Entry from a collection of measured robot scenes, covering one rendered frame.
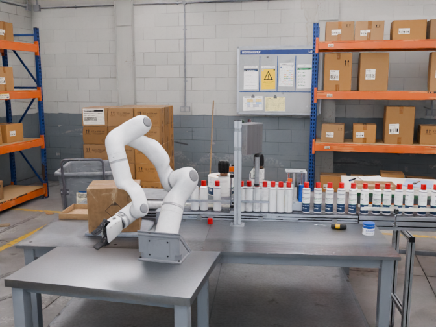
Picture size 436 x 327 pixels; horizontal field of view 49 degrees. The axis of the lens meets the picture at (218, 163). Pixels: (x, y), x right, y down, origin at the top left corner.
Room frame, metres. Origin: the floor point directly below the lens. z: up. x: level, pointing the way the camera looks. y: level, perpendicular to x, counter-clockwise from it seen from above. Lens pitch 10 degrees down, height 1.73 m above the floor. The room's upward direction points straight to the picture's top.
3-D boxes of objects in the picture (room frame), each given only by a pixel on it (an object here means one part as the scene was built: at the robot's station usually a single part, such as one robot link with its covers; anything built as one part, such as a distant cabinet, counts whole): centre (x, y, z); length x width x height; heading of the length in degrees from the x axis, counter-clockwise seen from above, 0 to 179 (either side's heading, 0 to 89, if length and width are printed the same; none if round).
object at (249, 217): (3.11, -0.09, 0.85); 1.65 x 0.11 x 0.05; 85
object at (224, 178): (3.40, -0.04, 1.03); 0.09 x 0.09 x 0.30
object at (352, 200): (3.04, -0.88, 0.98); 0.05 x 0.05 x 0.20
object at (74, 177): (5.29, 1.44, 0.48); 0.89 x 0.63 x 0.96; 6
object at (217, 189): (3.12, 0.00, 0.98); 0.05 x 0.05 x 0.20
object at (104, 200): (2.85, 0.63, 0.99); 0.30 x 0.24 x 0.27; 96
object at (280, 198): (3.08, -0.41, 0.98); 0.05 x 0.05 x 0.20
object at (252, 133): (3.02, -0.19, 1.38); 0.17 x 0.10 x 0.19; 140
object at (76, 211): (3.20, 0.90, 0.85); 0.30 x 0.26 x 0.04; 85
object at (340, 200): (3.05, -0.80, 0.98); 0.05 x 0.05 x 0.20
